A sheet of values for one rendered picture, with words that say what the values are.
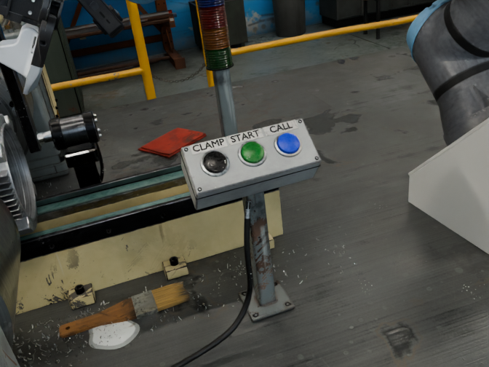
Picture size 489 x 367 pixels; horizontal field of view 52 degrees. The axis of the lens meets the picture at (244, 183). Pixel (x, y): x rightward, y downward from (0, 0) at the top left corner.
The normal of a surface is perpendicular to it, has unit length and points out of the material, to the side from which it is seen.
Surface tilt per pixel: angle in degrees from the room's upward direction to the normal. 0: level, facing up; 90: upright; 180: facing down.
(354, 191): 0
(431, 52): 85
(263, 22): 90
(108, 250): 90
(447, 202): 90
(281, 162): 37
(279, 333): 0
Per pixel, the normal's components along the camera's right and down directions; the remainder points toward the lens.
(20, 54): 0.30, 0.47
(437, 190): -0.91, 0.29
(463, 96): -0.75, -0.21
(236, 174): 0.11, -0.44
